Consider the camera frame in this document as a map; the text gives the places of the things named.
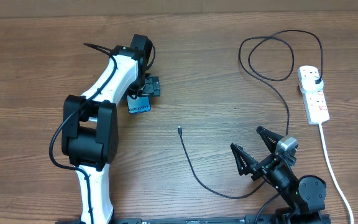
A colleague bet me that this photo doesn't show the white extension strip cord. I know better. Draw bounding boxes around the white extension strip cord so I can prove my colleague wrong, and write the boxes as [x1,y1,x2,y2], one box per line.
[318,123,355,224]

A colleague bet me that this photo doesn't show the black USB charging cable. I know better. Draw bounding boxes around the black USB charging cable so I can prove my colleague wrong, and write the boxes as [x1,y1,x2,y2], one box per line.
[177,29,324,200]

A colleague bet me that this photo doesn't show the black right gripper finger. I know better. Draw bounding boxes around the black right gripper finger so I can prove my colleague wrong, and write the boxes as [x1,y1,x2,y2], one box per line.
[230,143,258,175]
[256,126,283,153]

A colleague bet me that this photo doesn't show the white power extension strip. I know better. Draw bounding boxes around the white power extension strip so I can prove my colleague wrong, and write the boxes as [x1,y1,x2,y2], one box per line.
[297,65,329,124]

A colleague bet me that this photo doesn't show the blue Samsung Galaxy smartphone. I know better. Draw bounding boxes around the blue Samsung Galaxy smartphone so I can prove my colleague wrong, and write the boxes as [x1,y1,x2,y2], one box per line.
[127,95,151,114]

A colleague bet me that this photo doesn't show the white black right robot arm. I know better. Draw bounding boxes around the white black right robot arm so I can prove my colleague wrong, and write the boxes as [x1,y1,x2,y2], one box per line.
[231,126,331,224]

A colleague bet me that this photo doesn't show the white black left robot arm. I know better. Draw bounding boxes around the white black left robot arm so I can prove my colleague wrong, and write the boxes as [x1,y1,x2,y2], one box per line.
[48,34,160,223]

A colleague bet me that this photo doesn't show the white charger plug adapter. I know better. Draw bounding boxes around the white charger plug adapter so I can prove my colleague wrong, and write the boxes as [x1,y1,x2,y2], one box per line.
[299,77,324,94]

